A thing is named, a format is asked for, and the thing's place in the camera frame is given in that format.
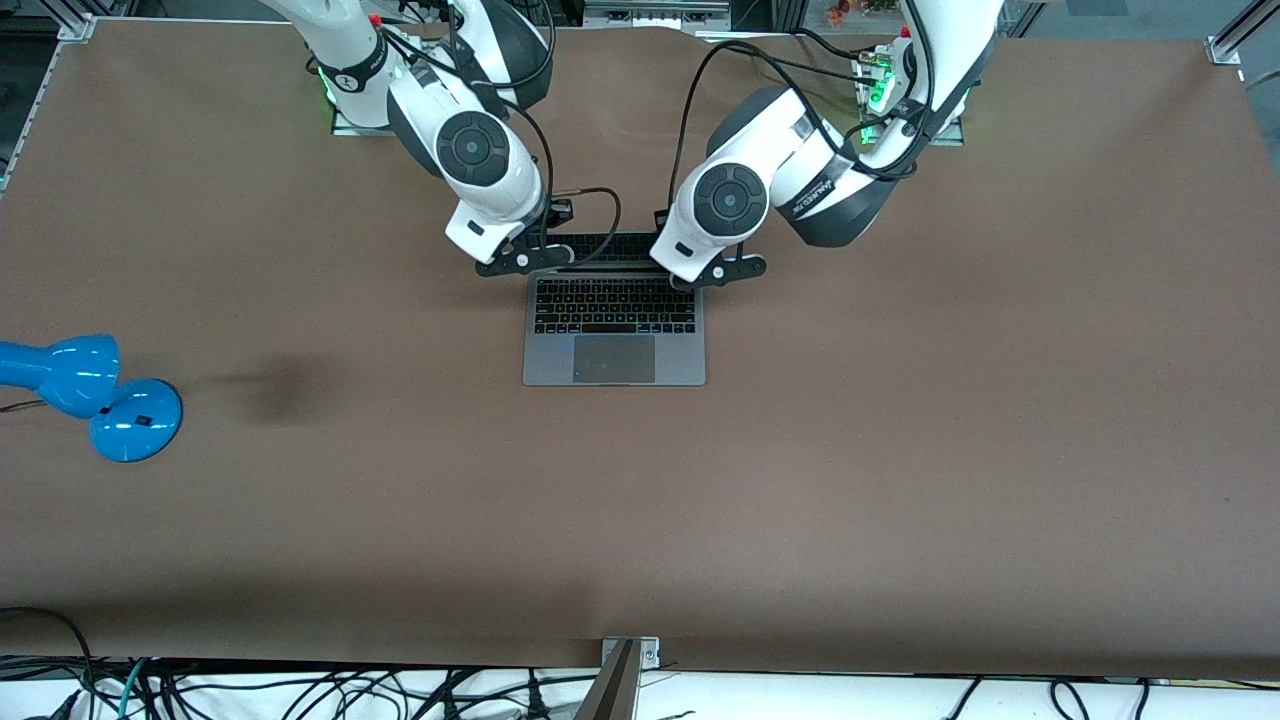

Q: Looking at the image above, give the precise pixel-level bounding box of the grey open-lid laptop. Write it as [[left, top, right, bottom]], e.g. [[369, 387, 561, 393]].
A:
[[521, 232, 708, 388]]

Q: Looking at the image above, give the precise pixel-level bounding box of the grey power strip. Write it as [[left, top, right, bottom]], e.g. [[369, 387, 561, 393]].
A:
[[584, 0, 733, 31]]

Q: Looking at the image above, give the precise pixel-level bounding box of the blue desk lamp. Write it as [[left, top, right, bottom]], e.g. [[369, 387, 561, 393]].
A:
[[0, 334, 185, 464]]

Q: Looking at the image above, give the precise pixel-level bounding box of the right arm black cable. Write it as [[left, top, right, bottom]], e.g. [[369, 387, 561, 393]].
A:
[[372, 20, 623, 268]]

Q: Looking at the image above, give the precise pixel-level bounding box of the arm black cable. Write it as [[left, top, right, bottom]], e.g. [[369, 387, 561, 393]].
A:
[[666, 38, 933, 217], [372, 20, 623, 268]]

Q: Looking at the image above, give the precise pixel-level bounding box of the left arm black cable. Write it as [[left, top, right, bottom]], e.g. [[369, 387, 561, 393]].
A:
[[666, 38, 933, 217]]

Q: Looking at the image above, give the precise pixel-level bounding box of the thin black table cable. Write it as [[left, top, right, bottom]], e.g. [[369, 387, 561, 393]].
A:
[[700, 28, 861, 71]]

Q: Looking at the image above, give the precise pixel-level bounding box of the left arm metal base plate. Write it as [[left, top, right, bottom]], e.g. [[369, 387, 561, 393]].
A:
[[856, 48, 967, 148]]

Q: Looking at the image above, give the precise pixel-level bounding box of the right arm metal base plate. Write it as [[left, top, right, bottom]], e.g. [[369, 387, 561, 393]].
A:
[[330, 60, 401, 138]]

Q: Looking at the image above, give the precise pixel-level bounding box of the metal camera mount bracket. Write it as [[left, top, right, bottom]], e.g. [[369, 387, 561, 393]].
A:
[[601, 636, 662, 671]]

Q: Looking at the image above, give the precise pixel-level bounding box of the grey camera mount pole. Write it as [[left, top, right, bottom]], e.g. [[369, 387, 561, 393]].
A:
[[574, 640, 643, 720]]

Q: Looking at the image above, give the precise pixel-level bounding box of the black looping floor cable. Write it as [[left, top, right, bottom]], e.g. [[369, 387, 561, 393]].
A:
[[0, 606, 98, 720]]

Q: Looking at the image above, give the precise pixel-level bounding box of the teal cable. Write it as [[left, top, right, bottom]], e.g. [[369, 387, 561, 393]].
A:
[[112, 657, 153, 720]]

